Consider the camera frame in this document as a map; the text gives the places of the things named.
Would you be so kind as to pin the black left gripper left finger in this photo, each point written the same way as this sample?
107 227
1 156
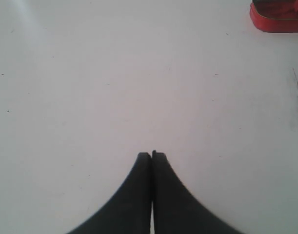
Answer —
128 211

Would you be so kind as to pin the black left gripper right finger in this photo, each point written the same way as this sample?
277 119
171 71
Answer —
175 209

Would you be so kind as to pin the red ink pad tin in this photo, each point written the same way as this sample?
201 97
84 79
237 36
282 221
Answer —
275 16

